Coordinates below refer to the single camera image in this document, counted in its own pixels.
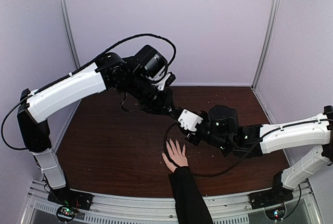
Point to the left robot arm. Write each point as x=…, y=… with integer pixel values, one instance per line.
x=133, y=75

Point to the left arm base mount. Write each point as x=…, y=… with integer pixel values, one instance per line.
x=70, y=203

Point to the person's hand on table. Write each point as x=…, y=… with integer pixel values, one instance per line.
x=177, y=153

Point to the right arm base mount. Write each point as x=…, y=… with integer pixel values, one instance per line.
x=272, y=201

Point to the right aluminium corner post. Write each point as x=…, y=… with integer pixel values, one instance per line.
x=275, y=4

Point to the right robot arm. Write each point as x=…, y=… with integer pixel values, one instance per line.
x=220, y=127

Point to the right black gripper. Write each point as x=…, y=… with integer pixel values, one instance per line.
x=194, y=141

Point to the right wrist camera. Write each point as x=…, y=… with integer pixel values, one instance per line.
x=189, y=120

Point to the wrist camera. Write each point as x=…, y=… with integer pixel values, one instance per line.
x=189, y=120
x=166, y=81

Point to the black sleeved forearm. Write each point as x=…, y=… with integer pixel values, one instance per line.
x=189, y=204

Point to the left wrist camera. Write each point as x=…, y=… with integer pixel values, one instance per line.
x=166, y=81

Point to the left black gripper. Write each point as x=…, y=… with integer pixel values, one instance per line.
x=163, y=107

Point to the left aluminium corner post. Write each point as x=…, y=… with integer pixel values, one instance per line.
x=69, y=35

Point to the aluminium corner post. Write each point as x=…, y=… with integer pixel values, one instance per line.
x=275, y=4
x=69, y=35

